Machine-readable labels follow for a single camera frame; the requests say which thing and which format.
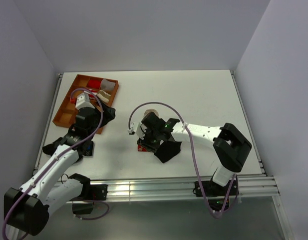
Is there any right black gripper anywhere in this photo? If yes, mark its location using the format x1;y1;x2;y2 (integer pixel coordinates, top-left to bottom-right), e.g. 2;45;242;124
137;127;161;153

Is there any beige red sock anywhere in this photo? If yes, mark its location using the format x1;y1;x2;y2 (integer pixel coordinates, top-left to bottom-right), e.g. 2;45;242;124
137;108;159;152

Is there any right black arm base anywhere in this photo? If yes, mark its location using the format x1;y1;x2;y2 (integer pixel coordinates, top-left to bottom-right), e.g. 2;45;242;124
202;180;239;212

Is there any red rolled sock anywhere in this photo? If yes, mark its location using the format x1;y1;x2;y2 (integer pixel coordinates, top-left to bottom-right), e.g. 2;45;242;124
86;77;103;89

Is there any beige white rolled sock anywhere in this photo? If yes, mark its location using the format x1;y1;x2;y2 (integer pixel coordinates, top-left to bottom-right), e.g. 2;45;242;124
97;90;111;103

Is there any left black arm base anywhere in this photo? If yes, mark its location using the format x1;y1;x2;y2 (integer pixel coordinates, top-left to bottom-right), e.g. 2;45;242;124
72;184;110;221

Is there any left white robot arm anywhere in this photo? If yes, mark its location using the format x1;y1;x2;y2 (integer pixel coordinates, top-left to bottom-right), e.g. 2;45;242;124
2;107;106;239

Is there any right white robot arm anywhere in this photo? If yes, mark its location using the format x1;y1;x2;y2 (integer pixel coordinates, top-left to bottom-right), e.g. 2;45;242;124
136;112;252;195

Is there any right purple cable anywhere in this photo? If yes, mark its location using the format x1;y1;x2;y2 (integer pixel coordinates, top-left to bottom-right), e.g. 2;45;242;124
128;101;239;219

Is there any orange compartment tray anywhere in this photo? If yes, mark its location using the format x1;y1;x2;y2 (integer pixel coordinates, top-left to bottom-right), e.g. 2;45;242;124
52;74;119;128

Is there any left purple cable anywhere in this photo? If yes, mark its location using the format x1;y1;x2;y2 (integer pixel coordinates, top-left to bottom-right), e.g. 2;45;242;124
2;87;110;240

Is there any grey rolled sock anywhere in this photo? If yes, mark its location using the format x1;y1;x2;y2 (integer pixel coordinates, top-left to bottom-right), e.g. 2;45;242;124
100;78;115;92

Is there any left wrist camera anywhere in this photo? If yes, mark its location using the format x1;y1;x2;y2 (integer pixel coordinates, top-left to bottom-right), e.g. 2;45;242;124
75;92;94;110

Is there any purple cable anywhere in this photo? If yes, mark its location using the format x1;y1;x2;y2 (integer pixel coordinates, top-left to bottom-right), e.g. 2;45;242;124
2;87;110;240
128;101;239;219

